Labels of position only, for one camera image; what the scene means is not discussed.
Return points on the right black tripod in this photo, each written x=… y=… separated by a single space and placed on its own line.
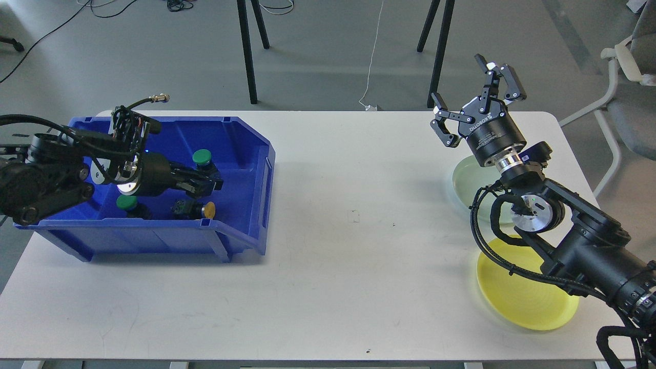
x=446 y=22

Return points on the black tripod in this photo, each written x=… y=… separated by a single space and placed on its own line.
x=446 y=22
x=249 y=67

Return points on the green push button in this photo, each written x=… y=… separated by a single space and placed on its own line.
x=133 y=207
x=205 y=168

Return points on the grey office chair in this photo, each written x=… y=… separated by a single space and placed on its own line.
x=626 y=110

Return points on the left black tripod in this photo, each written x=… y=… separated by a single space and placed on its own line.
x=249 y=67

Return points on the blue plastic bin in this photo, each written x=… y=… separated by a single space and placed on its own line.
x=245 y=160

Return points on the yellow push button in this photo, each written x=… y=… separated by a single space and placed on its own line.
x=190 y=209

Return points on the yellow plate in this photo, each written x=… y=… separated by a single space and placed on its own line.
x=523 y=302

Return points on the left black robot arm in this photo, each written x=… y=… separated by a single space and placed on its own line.
x=60 y=170

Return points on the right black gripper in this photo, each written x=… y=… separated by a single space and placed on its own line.
x=492 y=130

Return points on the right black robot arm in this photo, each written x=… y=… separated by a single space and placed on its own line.
x=583 y=249

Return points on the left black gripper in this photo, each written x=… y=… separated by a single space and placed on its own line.
x=157 y=174

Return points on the pale green plate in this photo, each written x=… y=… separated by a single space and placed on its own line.
x=468 y=177

